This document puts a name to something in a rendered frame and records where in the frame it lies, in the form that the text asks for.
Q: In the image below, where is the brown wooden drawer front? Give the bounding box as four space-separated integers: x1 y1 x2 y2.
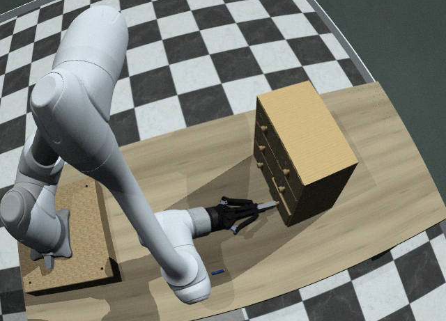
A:
254 140 272 187
277 141 303 199
269 177 291 226
255 122 276 173
256 100 279 156
274 161 297 214

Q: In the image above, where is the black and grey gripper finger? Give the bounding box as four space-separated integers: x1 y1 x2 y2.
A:
220 196 275 214
227 203 276 235

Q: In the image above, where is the small wooden chest of drawers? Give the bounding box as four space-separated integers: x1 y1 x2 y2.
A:
256 81 358 228

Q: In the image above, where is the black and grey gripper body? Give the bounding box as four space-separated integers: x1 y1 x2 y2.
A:
204 204 237 233

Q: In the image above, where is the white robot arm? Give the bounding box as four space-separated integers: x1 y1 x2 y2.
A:
0 6 212 305

